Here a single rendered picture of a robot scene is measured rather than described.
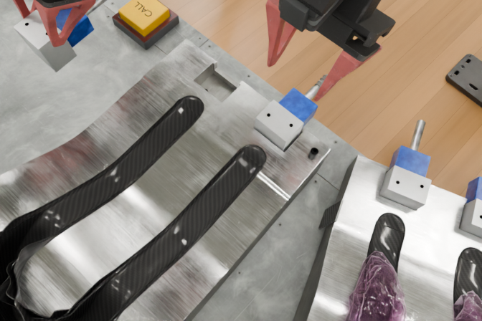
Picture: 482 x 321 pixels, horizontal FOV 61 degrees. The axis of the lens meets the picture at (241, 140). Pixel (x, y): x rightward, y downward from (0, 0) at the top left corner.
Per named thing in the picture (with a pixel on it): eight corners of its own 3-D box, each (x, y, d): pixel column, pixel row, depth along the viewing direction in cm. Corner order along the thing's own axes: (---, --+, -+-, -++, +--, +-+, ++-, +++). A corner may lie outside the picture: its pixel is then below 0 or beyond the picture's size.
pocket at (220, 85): (216, 74, 62) (215, 59, 58) (242, 94, 60) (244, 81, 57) (195, 94, 60) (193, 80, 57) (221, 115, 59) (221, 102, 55)
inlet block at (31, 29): (105, -7, 59) (93, -35, 54) (129, 13, 58) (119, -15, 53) (32, 51, 56) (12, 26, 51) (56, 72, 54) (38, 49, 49)
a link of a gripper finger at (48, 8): (45, 64, 48) (46, -9, 42) (7, 30, 50) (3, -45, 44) (92, 48, 53) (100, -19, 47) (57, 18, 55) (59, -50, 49)
